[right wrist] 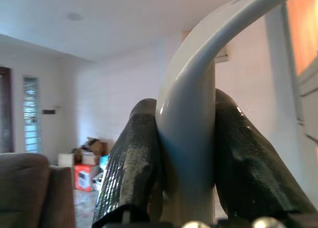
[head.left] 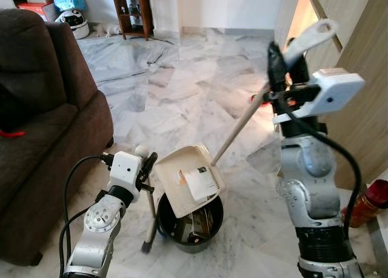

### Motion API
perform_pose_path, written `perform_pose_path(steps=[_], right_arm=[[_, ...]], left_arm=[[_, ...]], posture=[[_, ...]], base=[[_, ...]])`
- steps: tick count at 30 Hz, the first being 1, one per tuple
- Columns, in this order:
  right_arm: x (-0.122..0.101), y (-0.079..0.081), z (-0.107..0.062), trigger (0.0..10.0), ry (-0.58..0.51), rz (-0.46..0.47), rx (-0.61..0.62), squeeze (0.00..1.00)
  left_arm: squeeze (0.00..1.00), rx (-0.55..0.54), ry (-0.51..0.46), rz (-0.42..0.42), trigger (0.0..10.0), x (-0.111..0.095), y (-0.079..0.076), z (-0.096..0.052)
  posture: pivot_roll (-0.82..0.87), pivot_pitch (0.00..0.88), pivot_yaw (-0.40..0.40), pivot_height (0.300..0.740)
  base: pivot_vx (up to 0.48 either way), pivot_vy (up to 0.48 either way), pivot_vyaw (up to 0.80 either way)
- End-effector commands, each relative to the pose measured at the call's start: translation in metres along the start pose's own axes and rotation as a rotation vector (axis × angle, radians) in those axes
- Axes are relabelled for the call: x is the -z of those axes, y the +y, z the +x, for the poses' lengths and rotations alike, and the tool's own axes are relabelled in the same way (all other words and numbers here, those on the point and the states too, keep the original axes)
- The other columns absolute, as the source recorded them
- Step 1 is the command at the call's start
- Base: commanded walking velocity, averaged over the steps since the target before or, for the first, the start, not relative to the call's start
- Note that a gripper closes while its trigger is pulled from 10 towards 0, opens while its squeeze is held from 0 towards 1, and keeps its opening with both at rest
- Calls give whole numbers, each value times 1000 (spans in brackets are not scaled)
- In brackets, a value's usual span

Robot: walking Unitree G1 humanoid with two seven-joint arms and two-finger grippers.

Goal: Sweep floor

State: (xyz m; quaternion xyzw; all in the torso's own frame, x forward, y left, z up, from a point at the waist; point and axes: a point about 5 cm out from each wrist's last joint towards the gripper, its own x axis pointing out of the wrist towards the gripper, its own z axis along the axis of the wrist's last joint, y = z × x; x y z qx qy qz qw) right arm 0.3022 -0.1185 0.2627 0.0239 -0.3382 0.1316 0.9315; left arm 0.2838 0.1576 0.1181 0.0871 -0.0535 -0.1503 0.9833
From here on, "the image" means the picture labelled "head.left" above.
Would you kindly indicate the dark wooden side table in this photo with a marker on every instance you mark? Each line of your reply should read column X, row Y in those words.
column 145, row 11

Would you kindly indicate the wooden broom with black bristles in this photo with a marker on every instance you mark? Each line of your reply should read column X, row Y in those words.
column 150, row 217

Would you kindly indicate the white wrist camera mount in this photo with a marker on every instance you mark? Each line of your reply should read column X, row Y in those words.
column 330, row 93
column 124, row 169

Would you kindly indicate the white and black helmet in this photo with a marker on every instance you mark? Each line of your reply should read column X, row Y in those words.
column 74, row 22

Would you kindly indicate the light wooden cabinet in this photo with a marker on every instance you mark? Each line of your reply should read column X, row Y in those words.
column 364, row 48

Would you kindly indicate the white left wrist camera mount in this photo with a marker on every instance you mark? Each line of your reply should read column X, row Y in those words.
column 124, row 169

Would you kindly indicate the black round trash bin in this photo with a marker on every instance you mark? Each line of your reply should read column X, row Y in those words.
column 209, row 226

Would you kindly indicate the red tin can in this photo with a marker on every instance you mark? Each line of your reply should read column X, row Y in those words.
column 364, row 208

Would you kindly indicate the white paper sheet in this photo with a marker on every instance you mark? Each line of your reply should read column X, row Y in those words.
column 203, row 184

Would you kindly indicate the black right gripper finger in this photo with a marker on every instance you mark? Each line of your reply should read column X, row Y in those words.
column 300, row 72
column 277, row 66

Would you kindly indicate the dark brown sofa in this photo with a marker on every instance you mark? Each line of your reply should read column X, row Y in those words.
column 48, row 138

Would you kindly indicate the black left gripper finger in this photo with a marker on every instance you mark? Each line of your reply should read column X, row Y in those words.
column 149, row 164

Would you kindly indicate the red and white box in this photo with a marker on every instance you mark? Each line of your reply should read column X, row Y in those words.
column 37, row 10

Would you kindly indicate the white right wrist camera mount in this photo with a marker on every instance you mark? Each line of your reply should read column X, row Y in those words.
column 330, row 93

